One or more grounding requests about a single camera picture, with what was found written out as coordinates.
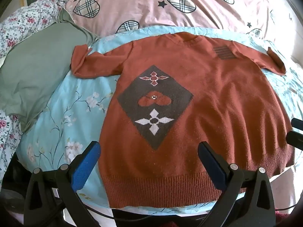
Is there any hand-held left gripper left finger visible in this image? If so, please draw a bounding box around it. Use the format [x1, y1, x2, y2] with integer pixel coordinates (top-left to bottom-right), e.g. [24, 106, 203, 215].
[24, 141, 101, 227]

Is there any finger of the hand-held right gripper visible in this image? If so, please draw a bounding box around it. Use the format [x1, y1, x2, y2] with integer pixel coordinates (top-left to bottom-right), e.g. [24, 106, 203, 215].
[291, 117, 303, 131]
[285, 131, 303, 151]

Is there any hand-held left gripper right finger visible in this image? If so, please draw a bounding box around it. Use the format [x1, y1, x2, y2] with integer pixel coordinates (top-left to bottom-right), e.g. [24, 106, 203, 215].
[198, 141, 277, 227]

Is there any rust orange knitted sweater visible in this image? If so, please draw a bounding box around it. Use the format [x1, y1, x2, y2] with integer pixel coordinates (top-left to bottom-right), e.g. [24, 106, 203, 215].
[71, 31, 295, 209]

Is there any light blue floral bed sheet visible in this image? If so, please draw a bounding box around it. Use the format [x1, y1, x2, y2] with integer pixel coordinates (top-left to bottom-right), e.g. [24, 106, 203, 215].
[16, 26, 303, 212]

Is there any green pillow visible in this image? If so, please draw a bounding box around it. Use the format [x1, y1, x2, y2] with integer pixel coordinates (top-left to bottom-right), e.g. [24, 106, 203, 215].
[0, 7, 100, 133]

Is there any white quilt with red flowers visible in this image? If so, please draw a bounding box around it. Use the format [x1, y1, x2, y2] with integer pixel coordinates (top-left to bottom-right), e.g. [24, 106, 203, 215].
[0, 0, 78, 178]

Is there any pink quilt with plaid hearts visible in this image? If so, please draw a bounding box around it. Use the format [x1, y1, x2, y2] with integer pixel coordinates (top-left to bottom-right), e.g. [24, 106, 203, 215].
[65, 0, 303, 63]

